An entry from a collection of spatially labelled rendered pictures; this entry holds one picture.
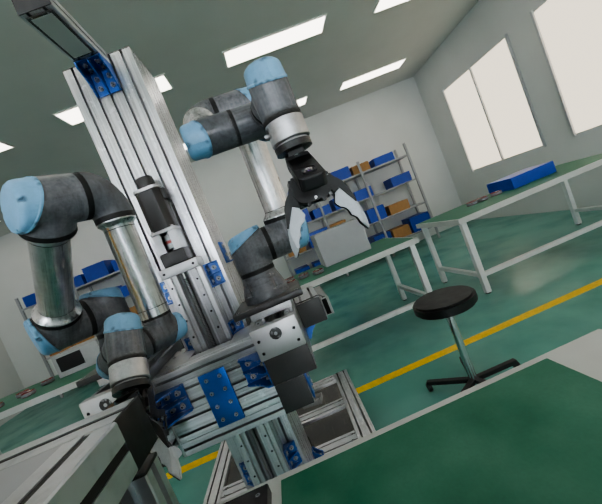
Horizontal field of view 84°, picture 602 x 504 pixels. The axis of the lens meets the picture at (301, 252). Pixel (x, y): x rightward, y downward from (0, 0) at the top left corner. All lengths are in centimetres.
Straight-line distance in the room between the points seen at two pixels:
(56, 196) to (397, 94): 760
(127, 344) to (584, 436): 82
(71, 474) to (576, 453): 63
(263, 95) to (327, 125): 687
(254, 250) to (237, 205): 605
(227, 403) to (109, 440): 86
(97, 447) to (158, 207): 99
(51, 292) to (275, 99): 75
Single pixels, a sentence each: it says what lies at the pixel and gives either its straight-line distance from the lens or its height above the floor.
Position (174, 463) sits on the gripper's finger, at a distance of 74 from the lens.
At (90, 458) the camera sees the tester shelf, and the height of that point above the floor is 111.
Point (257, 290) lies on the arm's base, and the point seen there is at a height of 108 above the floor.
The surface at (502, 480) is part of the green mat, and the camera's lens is 66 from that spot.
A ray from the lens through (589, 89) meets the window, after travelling 551.
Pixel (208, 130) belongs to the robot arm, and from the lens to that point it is 72.
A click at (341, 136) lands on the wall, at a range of 749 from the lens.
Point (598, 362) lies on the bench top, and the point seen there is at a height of 75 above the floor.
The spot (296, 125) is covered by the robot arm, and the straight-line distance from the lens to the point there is 63.
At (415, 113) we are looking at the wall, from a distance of 811.
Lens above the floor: 120
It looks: 4 degrees down
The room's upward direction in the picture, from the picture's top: 22 degrees counter-clockwise
